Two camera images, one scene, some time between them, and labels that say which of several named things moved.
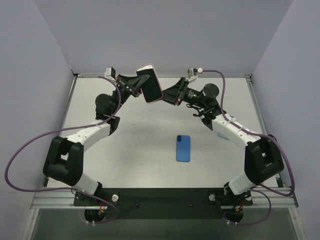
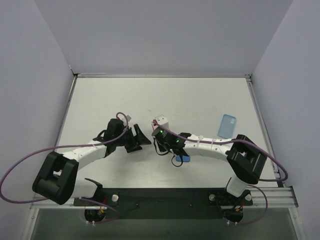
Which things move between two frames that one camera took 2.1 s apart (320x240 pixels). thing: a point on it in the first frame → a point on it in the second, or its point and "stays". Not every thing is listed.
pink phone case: [151, 90] → [153, 127]
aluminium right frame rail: [251, 88] stays
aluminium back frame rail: [171, 75] stays
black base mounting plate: [161, 203] stays
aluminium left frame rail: [65, 114] stays
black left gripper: [127, 84] → [133, 139]
